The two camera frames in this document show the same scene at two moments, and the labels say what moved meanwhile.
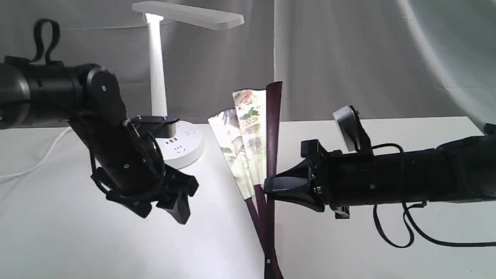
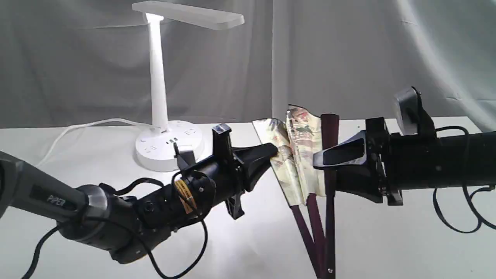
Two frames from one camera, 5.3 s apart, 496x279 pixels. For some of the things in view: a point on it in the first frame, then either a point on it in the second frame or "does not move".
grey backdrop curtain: x=388 y=58 does not move
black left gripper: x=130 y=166 to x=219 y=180
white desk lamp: x=184 y=149 does not move
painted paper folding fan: x=247 y=134 to x=310 y=191
